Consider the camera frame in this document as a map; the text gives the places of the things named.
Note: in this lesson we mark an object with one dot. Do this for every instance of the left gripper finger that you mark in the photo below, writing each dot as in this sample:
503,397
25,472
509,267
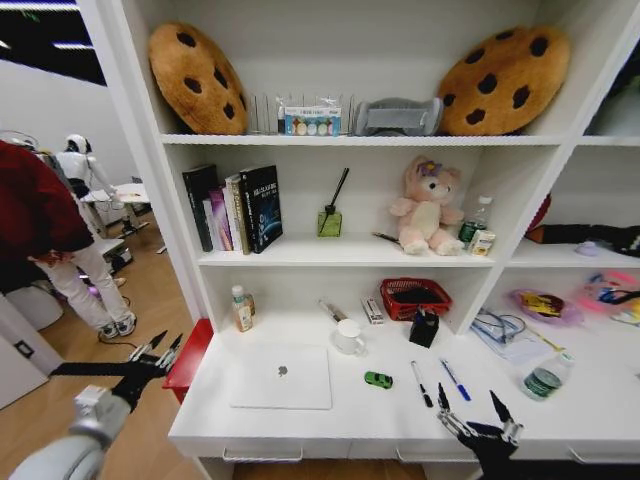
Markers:
170,352
150,345

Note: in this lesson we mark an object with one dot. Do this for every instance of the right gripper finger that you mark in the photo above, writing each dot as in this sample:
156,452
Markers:
506,417
450,412

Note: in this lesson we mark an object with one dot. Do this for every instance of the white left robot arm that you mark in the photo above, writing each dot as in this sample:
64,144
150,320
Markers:
60,452

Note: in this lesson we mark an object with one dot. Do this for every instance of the blue ballpoint pen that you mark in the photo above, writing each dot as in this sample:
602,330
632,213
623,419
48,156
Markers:
455,378

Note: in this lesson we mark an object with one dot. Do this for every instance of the black marker pen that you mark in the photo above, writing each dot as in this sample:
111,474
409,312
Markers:
421,382

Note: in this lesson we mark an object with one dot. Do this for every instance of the lying green label water bottle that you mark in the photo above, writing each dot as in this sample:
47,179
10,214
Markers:
545,377

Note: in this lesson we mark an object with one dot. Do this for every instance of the clear document pouch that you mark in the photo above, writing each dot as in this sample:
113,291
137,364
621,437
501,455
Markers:
510,340

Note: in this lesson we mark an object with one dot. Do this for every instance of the green toy car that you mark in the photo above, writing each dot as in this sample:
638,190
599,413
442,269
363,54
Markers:
378,379

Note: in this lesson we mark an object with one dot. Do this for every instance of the orange drink bottle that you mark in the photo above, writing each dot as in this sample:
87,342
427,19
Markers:
243,312

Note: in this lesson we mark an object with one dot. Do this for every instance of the black pen holder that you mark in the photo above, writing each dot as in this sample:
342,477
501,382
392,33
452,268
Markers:
424,329

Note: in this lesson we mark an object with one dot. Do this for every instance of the yellow pencil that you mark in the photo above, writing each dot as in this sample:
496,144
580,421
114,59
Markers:
547,340

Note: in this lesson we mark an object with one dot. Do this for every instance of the white shelving desk unit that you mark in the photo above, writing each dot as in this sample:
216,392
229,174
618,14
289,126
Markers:
350,430

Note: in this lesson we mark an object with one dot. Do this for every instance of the white laptop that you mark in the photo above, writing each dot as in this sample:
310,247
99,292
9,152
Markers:
282,377

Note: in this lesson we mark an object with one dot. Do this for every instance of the purple snack bag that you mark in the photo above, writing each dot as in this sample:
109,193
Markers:
545,305

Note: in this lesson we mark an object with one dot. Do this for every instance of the white round bin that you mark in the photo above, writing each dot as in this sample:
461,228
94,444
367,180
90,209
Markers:
35,305

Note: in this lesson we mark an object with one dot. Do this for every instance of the red plastic basket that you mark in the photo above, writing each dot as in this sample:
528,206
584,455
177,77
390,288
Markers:
415,292

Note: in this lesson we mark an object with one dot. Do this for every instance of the white mug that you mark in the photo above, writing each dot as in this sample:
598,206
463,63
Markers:
348,336

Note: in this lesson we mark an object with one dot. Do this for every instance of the white pen box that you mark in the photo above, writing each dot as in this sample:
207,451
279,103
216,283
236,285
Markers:
373,311

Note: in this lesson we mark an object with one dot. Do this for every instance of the thin white book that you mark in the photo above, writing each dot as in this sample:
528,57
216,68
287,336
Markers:
209,225

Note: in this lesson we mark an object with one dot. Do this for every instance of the purple book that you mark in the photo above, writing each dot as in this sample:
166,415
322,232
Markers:
221,220

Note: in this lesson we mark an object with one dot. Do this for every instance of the tall black book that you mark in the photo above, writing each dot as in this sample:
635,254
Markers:
197,205

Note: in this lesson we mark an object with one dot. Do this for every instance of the beige book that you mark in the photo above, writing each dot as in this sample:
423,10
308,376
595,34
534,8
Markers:
236,215

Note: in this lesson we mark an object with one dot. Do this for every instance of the white background table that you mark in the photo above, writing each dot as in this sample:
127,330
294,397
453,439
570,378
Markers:
127,192

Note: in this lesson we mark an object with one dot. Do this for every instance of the clear pen tube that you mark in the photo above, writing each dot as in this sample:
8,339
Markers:
334,310

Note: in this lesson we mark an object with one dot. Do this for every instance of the pink mesh bag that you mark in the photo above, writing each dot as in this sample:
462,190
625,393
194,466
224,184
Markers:
612,295

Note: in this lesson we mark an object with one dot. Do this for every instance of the person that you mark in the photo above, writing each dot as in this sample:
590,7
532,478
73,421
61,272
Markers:
45,220

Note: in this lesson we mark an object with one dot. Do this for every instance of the black book blue print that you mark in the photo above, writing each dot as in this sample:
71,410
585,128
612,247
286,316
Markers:
262,207

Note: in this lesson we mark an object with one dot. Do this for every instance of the small white carton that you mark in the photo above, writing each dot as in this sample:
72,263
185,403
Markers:
483,243

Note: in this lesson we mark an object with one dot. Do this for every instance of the small purple object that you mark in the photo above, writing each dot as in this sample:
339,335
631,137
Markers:
587,248

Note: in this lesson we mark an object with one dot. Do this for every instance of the upright green label water bottle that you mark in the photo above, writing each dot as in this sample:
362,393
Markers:
475,222

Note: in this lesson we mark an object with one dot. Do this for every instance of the white humanoid robot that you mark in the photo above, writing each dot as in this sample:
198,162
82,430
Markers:
80,162

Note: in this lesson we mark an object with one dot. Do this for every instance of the black and red fabric item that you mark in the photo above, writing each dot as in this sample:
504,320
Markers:
590,232

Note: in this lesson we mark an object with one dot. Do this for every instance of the pink plush bunny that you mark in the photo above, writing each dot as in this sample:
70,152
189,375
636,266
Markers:
427,210

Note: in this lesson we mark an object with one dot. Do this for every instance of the green reed diffuser bottle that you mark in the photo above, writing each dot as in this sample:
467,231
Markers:
330,220

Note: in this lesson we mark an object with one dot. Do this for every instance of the colourful sticky notes pack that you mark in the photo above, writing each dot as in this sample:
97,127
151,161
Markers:
310,120

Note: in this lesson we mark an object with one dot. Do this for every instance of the brown cookie cushion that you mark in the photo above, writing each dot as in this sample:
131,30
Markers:
505,80
197,77

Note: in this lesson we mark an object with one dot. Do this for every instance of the wall socket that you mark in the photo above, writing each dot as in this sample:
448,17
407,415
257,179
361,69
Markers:
24,349

